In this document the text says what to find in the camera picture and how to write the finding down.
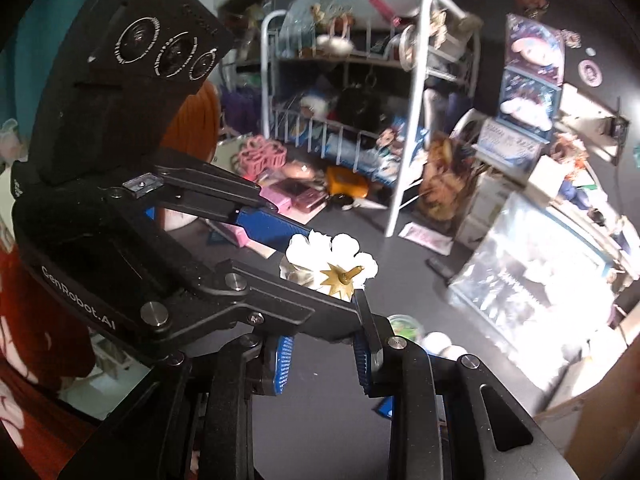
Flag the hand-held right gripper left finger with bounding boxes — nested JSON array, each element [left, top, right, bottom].
[[59, 332, 295, 480]]

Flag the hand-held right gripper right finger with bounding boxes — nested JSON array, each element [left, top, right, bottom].
[[351, 291, 577, 480]]

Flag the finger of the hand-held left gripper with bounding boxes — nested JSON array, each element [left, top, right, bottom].
[[122, 151, 313, 257], [141, 259, 362, 362]]

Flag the white flower ornament gold star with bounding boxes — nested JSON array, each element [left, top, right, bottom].
[[279, 230, 379, 303]]

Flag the pink rectangular case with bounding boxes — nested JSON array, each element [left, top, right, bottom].
[[262, 180, 327, 217]]

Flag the green-topped round container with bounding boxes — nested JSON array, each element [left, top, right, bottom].
[[386, 313, 426, 346]]

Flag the pink plastic basket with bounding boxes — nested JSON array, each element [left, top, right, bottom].
[[236, 135, 287, 177]]

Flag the teal cloth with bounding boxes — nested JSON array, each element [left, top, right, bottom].
[[0, 0, 151, 166]]

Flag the orange pouch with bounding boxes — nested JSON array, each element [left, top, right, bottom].
[[324, 165, 371, 200]]

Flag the orange wig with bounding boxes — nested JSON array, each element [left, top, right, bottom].
[[159, 80, 222, 163]]

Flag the black stick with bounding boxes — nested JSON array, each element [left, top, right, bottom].
[[426, 257, 457, 278]]

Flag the pink flat packet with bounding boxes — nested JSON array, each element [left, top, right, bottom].
[[398, 222, 455, 256]]

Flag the black plush toy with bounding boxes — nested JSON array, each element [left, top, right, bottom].
[[332, 85, 385, 136]]

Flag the white plush toy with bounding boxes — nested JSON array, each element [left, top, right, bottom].
[[316, 32, 355, 56]]

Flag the clear plastic sleeve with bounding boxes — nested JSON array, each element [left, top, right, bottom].
[[447, 192, 618, 361]]

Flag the red-haired printed cushion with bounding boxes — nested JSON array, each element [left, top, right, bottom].
[[0, 240, 98, 453]]

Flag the brown cardboard box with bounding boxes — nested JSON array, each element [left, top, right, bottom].
[[532, 345, 640, 480]]

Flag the blue white printed card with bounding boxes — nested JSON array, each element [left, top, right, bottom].
[[475, 119, 546, 171]]

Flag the stacked blue picture boxes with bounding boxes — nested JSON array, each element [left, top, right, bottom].
[[496, 66, 563, 133]]

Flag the blue illustrated card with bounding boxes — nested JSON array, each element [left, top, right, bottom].
[[502, 12, 567, 83]]

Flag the round pin badge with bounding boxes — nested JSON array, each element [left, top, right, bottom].
[[577, 59, 603, 86]]

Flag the white metal wire rack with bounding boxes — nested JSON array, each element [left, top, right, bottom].
[[260, 0, 483, 239]]

